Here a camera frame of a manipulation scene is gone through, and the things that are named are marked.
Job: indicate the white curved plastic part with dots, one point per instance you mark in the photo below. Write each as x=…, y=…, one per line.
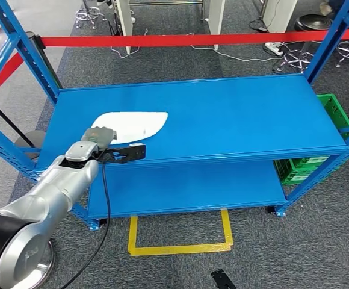
x=132, y=125

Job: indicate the green plastic crate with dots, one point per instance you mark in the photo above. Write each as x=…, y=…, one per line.
x=335, y=109
x=294, y=179

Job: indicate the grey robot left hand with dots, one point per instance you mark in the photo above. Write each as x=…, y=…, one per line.
x=100, y=137

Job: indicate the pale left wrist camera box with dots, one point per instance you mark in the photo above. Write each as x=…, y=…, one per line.
x=137, y=144

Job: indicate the person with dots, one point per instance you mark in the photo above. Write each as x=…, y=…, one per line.
x=328, y=8

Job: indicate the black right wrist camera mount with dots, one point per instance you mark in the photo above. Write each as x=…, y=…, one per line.
x=222, y=279

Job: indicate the white desk leg panel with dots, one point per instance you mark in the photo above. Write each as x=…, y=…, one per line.
x=124, y=24
x=279, y=14
x=217, y=22

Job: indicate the yellow floor tape square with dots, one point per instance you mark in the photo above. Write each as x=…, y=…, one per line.
x=177, y=250

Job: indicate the blue metal shelf rack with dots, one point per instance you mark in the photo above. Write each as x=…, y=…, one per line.
x=222, y=115

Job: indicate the black seat chrome stool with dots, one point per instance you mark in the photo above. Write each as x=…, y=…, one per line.
x=313, y=22

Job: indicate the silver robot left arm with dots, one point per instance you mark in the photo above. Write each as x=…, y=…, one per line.
x=57, y=187

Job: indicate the red barrier belt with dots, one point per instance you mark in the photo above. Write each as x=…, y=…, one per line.
x=192, y=40
x=6, y=73

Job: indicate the white power strip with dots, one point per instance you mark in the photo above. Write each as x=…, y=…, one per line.
x=273, y=48

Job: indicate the chrome disc stand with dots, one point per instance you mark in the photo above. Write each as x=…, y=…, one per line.
x=48, y=263

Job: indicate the black barrier stanchion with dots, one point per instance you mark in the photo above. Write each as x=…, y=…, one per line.
x=32, y=139
x=40, y=42

